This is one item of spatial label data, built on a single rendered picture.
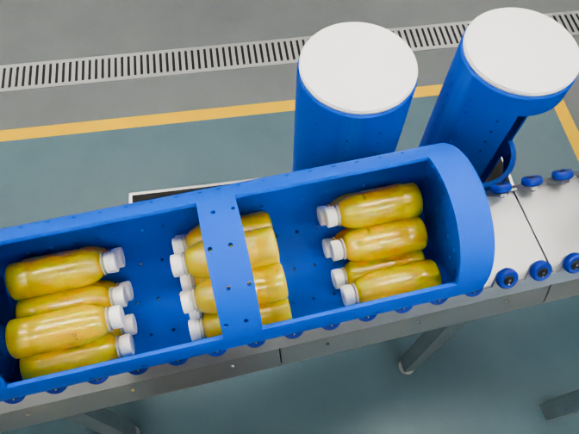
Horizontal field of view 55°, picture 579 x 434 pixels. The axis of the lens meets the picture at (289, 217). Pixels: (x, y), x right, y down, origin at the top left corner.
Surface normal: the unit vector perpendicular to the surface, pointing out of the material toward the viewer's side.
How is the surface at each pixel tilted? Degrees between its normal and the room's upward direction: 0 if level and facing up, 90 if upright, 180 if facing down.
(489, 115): 90
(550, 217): 0
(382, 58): 0
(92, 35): 0
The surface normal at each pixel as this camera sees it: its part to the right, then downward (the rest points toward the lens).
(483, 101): -0.64, 0.68
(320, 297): -0.08, -0.79
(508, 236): 0.02, -0.46
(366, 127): 0.15, 0.88
